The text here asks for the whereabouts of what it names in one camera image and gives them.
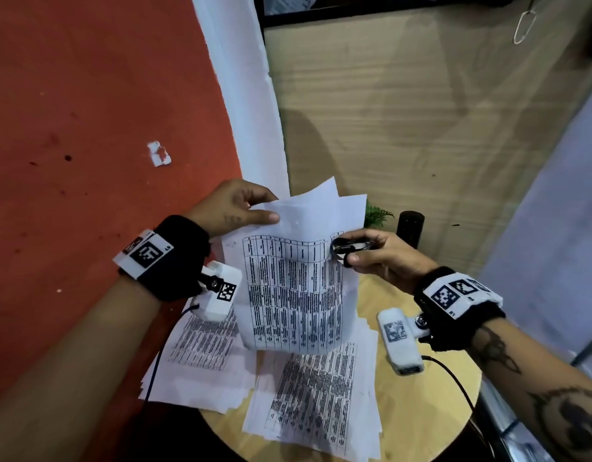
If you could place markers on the person's right hand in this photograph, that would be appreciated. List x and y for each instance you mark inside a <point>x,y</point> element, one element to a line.
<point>397,259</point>

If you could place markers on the person's left hand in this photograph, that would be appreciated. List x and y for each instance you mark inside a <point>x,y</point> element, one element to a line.
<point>221,209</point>

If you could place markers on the person's left thumb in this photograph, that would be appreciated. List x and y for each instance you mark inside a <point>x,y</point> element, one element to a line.
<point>259,217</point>

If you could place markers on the person's right thumb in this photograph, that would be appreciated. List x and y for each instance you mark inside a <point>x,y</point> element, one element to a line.
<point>357,259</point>

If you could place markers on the black binder clip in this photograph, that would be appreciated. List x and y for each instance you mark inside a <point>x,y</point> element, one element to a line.
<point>346,246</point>

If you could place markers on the printed white paper sheets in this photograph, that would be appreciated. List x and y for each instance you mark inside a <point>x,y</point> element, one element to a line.
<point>296,283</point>

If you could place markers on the person's right forearm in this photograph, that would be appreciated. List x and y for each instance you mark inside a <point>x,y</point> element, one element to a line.
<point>541,394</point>

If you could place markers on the person's left forearm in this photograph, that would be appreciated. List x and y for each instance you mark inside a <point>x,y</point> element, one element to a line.
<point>65,375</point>

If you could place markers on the small green plant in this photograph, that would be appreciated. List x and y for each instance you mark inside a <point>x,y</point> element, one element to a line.
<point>376,216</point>

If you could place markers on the black cylinder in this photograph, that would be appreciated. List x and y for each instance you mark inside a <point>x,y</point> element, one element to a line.
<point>410,228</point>

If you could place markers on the white marker tag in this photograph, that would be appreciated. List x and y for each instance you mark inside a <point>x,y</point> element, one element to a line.
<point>457,293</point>
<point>144,252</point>

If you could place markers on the torn white paper scrap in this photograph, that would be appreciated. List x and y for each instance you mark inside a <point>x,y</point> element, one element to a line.
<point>157,153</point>

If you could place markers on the pile of printed paper sheets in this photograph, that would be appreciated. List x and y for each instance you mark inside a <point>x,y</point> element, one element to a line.
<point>320,399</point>
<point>204,360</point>

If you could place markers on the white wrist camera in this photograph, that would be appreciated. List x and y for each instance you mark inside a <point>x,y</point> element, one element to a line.
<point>399,341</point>
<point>216,295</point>

